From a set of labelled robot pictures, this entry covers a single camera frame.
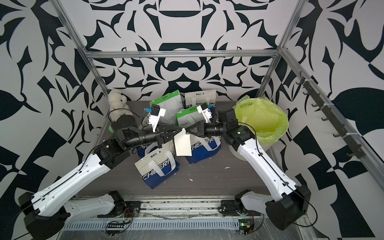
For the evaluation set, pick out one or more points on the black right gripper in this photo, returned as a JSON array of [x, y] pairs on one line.
[[202, 128]]

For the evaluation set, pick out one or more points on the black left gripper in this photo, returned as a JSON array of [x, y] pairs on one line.
[[161, 134]]

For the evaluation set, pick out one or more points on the white receipt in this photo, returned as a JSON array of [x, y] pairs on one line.
[[182, 142]]

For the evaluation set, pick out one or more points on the blue white takeout bag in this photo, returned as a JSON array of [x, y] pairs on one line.
[[203, 148], [158, 165], [200, 97], [145, 150]]

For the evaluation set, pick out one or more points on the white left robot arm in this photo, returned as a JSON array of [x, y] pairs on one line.
[[49, 210]]

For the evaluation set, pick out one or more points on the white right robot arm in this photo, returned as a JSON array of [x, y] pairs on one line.
[[287, 201]]

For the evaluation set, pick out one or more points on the green white right takeout bag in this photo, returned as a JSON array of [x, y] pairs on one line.
[[187, 117]]

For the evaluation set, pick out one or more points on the green white takeout bag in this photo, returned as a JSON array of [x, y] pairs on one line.
[[172, 103], [187, 117]]

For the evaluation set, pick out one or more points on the green white left takeout bag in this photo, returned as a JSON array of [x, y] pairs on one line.
[[172, 103]]

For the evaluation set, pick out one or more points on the blue white front takeout bag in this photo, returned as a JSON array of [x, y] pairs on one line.
[[158, 165]]

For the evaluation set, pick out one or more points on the white plush bear toy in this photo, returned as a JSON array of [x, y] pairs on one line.
[[118, 105]]

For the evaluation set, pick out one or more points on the green plastic bin liner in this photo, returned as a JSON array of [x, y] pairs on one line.
[[263, 117]]

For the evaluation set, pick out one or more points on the cream ribbed trash bin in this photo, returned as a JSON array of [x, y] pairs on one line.
[[251, 151]]

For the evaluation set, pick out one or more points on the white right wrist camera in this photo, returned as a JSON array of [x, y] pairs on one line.
[[204, 113]]

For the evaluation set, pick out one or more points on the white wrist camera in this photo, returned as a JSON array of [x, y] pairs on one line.
[[204, 113], [156, 112]]

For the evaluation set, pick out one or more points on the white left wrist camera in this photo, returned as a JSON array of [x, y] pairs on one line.
[[156, 112]]

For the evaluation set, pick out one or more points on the grey wall hook rail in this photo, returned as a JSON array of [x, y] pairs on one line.
[[333, 115]]

